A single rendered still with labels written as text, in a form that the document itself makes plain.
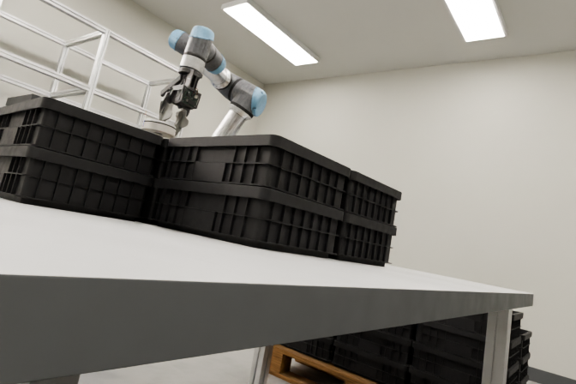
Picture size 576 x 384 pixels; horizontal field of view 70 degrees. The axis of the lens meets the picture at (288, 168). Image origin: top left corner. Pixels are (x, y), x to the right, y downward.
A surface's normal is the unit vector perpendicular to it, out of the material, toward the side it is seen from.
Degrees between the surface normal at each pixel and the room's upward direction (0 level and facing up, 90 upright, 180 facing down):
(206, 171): 90
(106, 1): 90
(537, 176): 90
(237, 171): 90
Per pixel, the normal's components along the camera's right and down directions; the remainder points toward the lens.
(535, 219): -0.59, -0.24
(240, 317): 0.79, 0.04
